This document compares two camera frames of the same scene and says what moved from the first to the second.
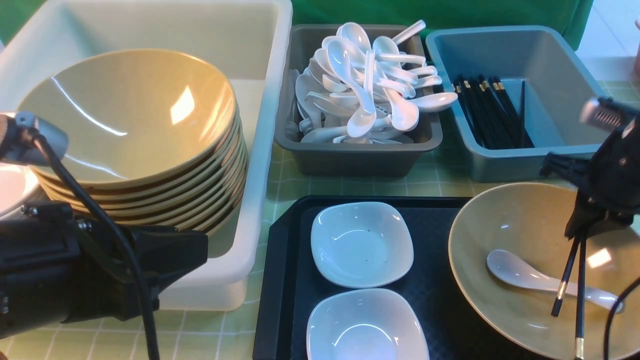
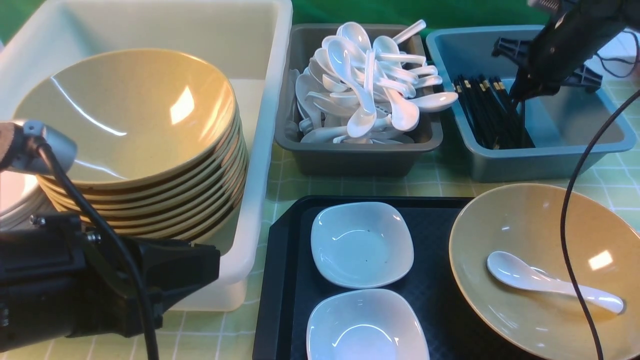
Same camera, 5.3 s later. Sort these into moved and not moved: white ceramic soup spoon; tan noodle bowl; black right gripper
Moved: black right gripper
Not moved: tan noodle bowl; white ceramic soup spoon
